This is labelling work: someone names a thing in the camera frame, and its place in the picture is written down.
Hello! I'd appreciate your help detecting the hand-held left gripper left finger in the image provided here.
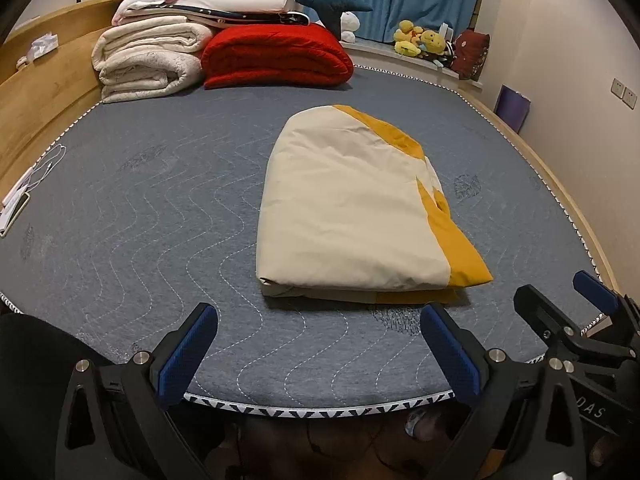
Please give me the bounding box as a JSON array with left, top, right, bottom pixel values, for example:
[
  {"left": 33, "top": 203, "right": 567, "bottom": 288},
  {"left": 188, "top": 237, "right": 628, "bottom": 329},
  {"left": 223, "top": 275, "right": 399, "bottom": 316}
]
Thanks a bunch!
[{"left": 55, "top": 302, "right": 219, "bottom": 480}]

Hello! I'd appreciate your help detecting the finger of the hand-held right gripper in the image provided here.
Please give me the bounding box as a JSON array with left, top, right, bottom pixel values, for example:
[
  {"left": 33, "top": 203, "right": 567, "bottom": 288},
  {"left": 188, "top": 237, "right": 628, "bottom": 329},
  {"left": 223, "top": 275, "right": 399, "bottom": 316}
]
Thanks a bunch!
[
  {"left": 514, "top": 284, "right": 584, "bottom": 359},
  {"left": 573, "top": 270, "right": 640, "bottom": 332}
]

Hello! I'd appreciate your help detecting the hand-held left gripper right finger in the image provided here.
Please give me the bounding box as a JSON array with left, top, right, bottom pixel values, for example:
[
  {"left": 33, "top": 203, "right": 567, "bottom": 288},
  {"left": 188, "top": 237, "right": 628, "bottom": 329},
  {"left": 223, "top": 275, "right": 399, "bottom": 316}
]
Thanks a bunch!
[{"left": 420, "top": 302, "right": 587, "bottom": 480}]

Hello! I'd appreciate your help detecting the beige and yellow hooded jacket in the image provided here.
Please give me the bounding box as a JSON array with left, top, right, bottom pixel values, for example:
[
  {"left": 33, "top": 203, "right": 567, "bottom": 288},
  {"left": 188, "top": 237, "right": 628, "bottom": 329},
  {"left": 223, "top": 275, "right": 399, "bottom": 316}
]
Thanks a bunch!
[{"left": 255, "top": 105, "right": 495, "bottom": 306}]

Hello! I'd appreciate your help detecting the grey quilted mattress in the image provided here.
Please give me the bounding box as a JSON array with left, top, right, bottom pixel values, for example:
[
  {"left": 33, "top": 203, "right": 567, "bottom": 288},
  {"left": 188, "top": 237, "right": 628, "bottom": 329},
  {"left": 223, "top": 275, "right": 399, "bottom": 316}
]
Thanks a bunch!
[{"left": 0, "top": 62, "right": 618, "bottom": 418}]

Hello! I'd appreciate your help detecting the purple bag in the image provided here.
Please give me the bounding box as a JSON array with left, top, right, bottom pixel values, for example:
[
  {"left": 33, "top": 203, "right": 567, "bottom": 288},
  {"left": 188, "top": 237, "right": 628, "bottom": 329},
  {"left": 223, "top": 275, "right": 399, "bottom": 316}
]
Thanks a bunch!
[{"left": 495, "top": 85, "right": 532, "bottom": 133}]

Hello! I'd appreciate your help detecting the dark red cushion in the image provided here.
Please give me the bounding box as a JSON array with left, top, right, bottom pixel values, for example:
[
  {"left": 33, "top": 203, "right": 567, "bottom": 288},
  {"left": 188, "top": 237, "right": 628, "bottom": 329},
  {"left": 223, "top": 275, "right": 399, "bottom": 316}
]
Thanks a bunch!
[{"left": 451, "top": 29, "right": 492, "bottom": 81}]

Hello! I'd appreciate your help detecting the yellow plush toy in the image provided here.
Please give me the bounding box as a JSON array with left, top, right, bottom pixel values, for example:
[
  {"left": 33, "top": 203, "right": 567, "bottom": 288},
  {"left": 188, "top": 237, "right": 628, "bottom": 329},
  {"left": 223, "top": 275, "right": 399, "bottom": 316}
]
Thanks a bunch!
[
  {"left": 417, "top": 31, "right": 448, "bottom": 59},
  {"left": 392, "top": 20, "right": 423, "bottom": 57}
]

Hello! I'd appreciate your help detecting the white window sill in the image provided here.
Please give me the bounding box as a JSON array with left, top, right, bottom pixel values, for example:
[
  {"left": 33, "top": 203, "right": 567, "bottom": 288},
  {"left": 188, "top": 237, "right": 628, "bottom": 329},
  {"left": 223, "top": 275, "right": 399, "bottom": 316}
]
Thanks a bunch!
[{"left": 342, "top": 40, "right": 483, "bottom": 92}]

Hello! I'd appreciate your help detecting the cream folded blanket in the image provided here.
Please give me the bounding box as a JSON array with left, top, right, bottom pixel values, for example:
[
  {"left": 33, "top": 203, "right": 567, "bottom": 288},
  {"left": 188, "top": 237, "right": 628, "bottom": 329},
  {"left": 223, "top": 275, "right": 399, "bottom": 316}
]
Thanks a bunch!
[{"left": 92, "top": 15, "right": 216, "bottom": 105}]

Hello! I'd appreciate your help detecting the red folded blanket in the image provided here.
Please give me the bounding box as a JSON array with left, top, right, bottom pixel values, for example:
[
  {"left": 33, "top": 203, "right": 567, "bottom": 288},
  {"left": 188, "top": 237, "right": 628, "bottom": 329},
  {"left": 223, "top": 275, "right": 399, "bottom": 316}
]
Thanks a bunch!
[{"left": 201, "top": 24, "right": 355, "bottom": 90}]

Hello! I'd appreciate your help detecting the tissue box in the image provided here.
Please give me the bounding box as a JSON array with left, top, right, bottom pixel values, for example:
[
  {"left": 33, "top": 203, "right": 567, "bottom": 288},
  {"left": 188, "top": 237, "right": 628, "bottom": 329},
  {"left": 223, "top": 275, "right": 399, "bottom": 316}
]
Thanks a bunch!
[{"left": 27, "top": 33, "right": 60, "bottom": 61}]

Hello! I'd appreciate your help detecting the white plush toy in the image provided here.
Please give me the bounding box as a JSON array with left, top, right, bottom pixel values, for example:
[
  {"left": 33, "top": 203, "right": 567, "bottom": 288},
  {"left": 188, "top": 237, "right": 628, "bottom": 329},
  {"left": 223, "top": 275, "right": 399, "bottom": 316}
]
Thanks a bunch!
[{"left": 340, "top": 11, "right": 361, "bottom": 43}]

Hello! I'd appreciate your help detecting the dark patterned folded sheet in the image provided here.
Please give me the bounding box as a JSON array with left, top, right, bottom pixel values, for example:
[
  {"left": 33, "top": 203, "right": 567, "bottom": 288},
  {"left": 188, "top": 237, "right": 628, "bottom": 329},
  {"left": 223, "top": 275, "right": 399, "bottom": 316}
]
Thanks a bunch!
[{"left": 170, "top": 4, "right": 311, "bottom": 28}]

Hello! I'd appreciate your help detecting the white folded duvet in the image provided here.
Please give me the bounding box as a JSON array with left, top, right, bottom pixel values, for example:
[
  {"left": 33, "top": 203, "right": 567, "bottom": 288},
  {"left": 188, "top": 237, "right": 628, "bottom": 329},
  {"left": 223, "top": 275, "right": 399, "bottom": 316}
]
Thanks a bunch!
[{"left": 117, "top": 0, "right": 298, "bottom": 16}]

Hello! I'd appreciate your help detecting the white cable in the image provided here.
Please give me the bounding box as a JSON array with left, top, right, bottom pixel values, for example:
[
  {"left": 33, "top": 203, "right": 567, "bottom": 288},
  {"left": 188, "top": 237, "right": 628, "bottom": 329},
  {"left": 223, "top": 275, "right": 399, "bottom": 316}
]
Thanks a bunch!
[{"left": 20, "top": 144, "right": 68, "bottom": 191}]

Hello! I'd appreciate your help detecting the wooden bed frame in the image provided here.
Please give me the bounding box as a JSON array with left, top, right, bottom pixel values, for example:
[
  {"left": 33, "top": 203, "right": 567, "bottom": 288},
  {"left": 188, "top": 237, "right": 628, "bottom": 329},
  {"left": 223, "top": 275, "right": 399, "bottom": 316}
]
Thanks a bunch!
[{"left": 0, "top": 0, "right": 640, "bottom": 306}]

